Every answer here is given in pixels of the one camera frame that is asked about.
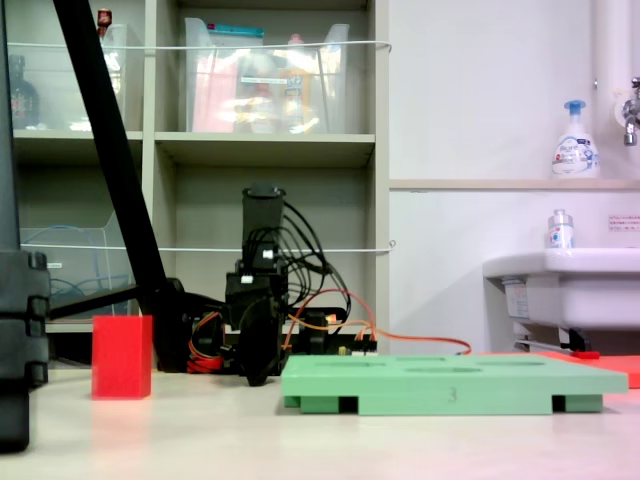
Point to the metal faucet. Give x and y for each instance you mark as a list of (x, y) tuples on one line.
[(631, 115)]

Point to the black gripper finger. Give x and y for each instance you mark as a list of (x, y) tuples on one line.
[(260, 350)]

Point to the notched black stack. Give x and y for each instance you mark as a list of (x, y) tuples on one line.
[(20, 325)]

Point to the white sink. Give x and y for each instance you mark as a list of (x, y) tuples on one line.
[(590, 290)]

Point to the beige shelf unit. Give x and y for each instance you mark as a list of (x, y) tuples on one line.
[(265, 150)]

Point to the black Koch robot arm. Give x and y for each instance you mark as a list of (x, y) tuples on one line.
[(262, 220)]

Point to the pink capped spray bottle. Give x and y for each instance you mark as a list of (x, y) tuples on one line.
[(297, 90)]

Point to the small clear bottle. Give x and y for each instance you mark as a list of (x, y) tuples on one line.
[(560, 235)]

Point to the green shape sorter board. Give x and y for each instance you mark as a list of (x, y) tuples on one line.
[(425, 390)]

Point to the red square block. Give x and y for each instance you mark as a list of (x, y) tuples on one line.
[(122, 357)]

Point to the black tripod brace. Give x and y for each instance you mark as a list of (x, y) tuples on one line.
[(95, 302)]

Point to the dark glass bottle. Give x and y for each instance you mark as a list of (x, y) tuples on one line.
[(22, 100)]

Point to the red printed wall sticker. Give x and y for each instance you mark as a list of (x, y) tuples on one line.
[(625, 223)]

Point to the white pump soap bottle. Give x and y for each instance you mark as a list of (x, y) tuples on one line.
[(575, 150)]

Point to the black tripod leg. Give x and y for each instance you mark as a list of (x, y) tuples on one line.
[(105, 125)]

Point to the clear plastic storage bin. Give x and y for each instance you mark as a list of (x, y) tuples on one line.
[(75, 260), (225, 100), (50, 100)]

